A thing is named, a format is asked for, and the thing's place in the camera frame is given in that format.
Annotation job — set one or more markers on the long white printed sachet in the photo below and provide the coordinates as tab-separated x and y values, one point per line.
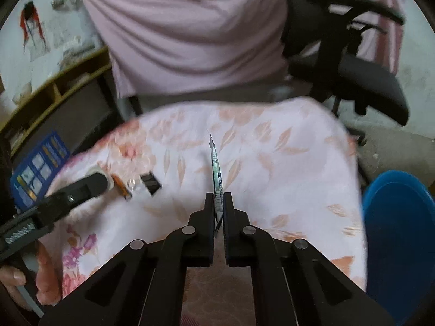
216	176

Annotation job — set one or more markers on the clear plastic cap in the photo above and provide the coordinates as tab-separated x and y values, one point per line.
133	184

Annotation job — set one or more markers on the blue plastic bucket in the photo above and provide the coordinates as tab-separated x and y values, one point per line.
397	227

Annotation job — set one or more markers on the pink hanging cloth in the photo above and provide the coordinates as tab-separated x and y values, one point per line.
187	34

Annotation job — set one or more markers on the low wooden shelf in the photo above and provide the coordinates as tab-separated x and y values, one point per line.
44	88

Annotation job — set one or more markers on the person's left hand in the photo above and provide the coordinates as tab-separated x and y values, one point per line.
47	278

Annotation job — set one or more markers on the small black clip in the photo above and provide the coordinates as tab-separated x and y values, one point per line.
150	184

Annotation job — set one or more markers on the black mesh office chair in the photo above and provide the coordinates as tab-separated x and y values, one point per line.
367	78

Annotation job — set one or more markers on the floral printed blanket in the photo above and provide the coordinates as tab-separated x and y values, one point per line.
272	176

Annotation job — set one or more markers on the blue printed box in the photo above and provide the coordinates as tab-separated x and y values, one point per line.
34	169

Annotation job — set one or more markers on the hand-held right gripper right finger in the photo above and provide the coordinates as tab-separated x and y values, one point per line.
228	207

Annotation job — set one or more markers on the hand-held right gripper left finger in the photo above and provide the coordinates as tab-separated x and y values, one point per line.
209	207

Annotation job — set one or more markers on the orange narrow packet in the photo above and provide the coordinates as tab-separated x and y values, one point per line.
121	186

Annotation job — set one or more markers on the black box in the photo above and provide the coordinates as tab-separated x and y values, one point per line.
5	183

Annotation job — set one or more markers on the paper with red drawing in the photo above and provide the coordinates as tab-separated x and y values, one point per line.
32	30

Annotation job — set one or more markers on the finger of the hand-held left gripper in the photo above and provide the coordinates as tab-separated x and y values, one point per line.
81	188

